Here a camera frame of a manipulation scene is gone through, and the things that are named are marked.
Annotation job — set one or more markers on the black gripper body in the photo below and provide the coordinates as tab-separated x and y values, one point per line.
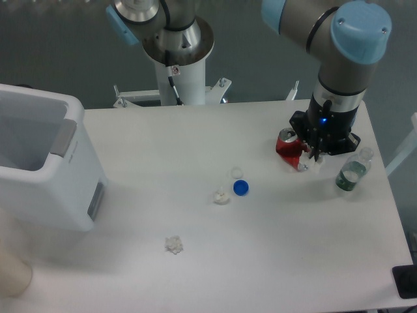
330	117

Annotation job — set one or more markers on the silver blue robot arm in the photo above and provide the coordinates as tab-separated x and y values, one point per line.
349	38

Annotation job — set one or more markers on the small white paper ball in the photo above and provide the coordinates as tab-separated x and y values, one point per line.
221	197

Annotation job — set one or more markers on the white plastic trash bin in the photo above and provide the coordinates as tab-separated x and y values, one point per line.
50	172

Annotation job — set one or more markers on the red crushed soda can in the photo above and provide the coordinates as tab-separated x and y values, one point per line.
290	148

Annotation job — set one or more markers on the clear green plastic bottle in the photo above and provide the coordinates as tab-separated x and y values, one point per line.
354	169

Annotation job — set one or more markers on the clear white bottle cap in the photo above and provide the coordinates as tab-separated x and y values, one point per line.
236	173

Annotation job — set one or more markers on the blue bottle cap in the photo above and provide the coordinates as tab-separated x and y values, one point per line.
241	187

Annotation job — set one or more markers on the black device at edge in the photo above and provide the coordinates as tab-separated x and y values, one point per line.
405	280

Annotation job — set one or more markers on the beige cardboard tube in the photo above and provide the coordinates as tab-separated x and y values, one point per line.
16	271

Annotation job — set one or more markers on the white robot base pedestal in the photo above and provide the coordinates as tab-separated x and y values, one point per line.
179	59

